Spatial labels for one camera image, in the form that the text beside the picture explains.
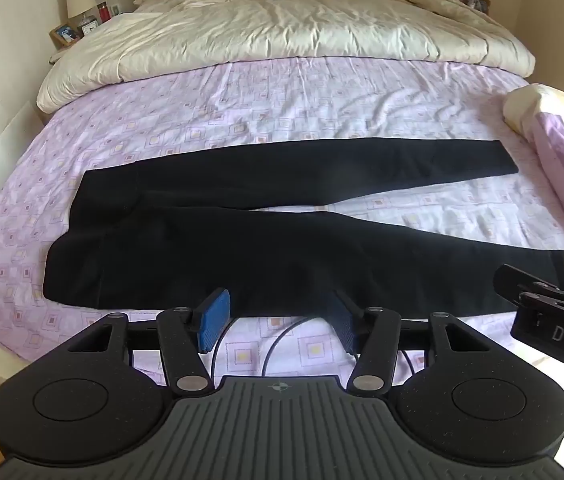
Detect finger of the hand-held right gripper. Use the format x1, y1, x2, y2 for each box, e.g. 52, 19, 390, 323
493, 263, 564, 317

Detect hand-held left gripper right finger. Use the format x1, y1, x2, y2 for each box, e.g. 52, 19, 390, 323
328, 290, 494, 394

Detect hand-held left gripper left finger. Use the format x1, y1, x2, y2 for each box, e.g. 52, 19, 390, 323
68, 287, 231, 393

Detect black pants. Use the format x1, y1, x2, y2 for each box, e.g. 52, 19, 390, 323
43, 137, 564, 319

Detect bed with purple patterned sheet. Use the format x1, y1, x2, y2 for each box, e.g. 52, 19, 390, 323
0, 57, 564, 378

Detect cream duvet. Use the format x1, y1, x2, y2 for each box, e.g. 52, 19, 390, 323
36, 0, 537, 115

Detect white shade table lamp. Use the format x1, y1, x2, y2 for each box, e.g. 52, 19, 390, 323
65, 0, 97, 36

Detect black cable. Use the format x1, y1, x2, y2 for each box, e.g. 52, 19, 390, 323
262, 316, 330, 380
211, 317, 233, 380

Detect wooden photo frame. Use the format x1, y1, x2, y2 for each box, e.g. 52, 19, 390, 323
49, 23, 83, 50

